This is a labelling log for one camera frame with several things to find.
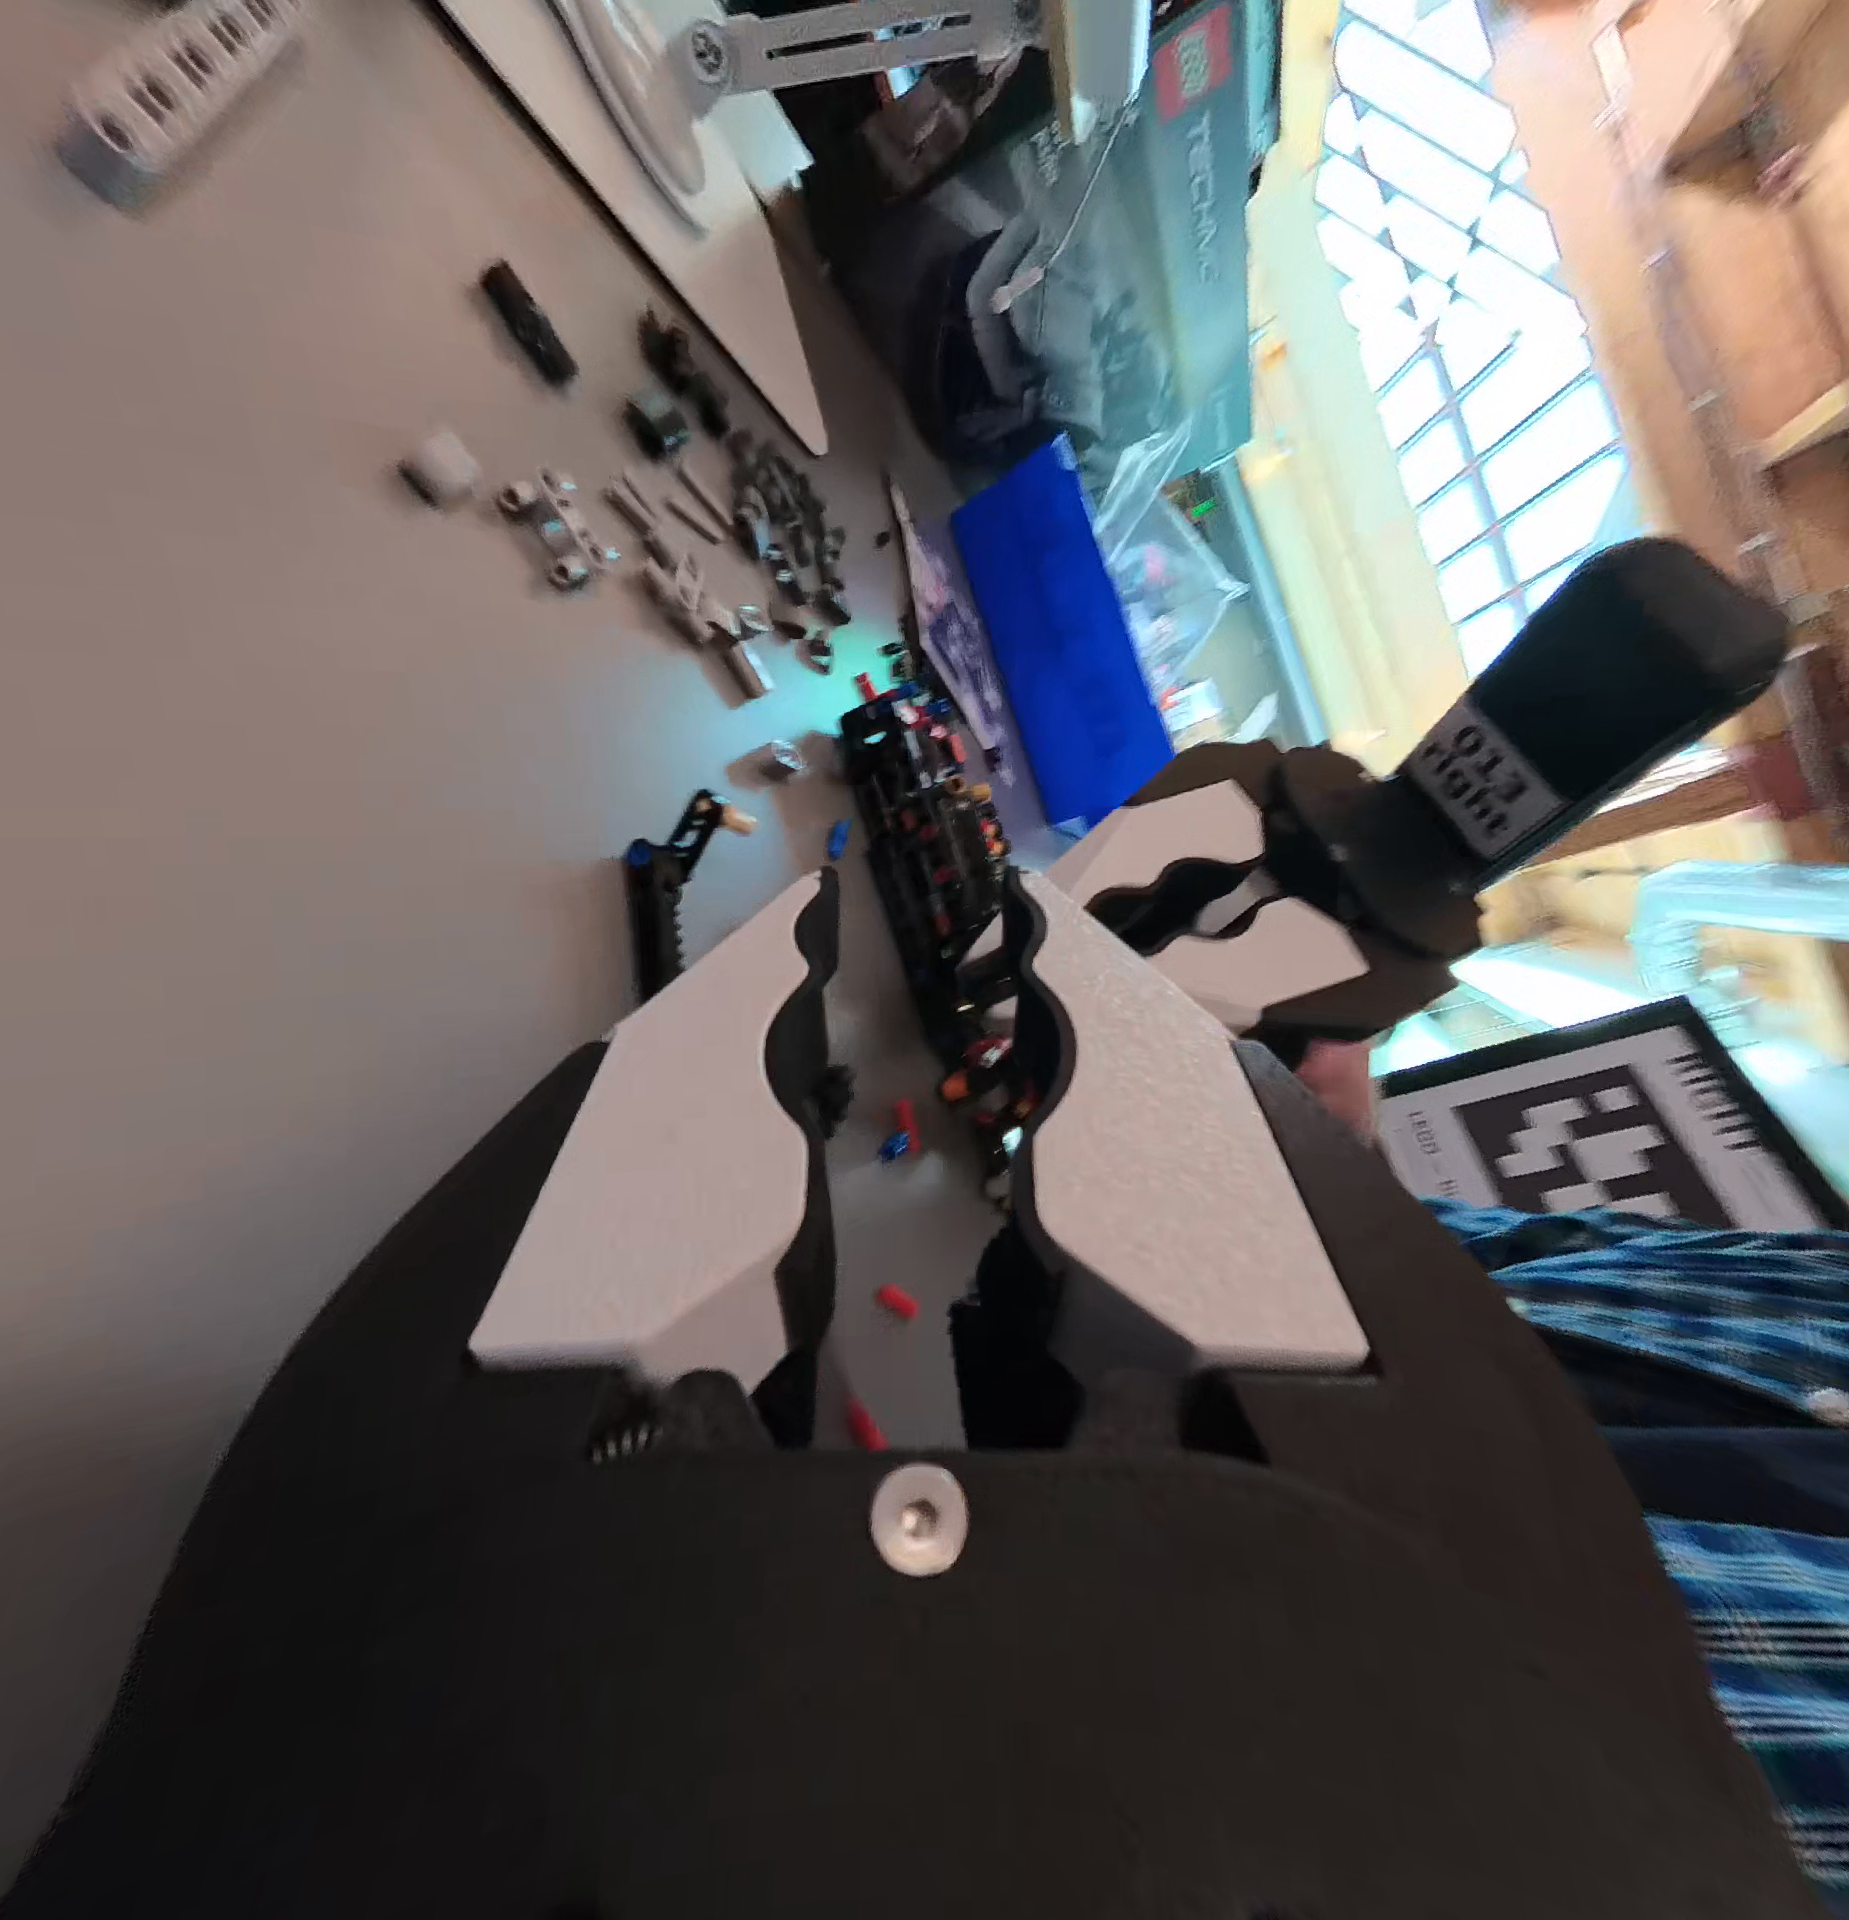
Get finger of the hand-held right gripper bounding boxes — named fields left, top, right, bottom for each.
left=1125, top=886, right=1377, bottom=1037
left=1047, top=787, right=1270, bottom=955

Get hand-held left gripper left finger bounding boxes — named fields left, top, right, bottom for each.
left=467, top=868, right=843, bottom=1449

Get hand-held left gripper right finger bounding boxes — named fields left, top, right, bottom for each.
left=956, top=868, right=1377, bottom=1454

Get black lego gear rack assembly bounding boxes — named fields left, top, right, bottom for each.
left=620, top=787, right=763, bottom=1004

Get person's right forearm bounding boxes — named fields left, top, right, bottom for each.
left=1426, top=1190, right=1849, bottom=1418

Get lego sticker sheet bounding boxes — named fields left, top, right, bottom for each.
left=885, top=479, right=1023, bottom=754

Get dark lego set box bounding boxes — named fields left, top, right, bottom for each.
left=796, top=0, right=1291, bottom=469

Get grey lego double-pin connector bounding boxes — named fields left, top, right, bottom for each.
left=495, top=466, right=627, bottom=593

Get black lego connector block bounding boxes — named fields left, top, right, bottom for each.
left=477, top=258, right=580, bottom=389

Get long grey lego beam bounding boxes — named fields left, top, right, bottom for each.
left=54, top=0, right=308, bottom=213

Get person's right hand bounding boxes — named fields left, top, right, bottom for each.
left=1291, top=1040, right=1384, bottom=1153

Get blue plastic bin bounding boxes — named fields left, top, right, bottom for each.
left=946, top=434, right=1178, bottom=833

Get clear plastic parts bag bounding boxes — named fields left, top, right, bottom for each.
left=1080, top=405, right=1316, bottom=754

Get black-white marker board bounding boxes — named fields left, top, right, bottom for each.
left=1373, top=991, right=1849, bottom=1248

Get window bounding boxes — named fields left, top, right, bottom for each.
left=1304, top=0, right=1636, bottom=675

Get pile of dark curved panels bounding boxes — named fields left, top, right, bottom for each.
left=632, top=308, right=857, bottom=669

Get dark trousers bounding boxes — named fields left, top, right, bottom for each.
left=1592, top=1370, right=1849, bottom=1545

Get white book stand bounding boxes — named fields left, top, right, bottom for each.
left=436, top=0, right=1152, bottom=459

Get blue plaid shirt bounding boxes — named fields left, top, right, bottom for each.
left=1644, top=1512, right=1849, bottom=1920

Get wooden frame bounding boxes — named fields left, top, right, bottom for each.
left=1494, top=0, right=1849, bottom=901

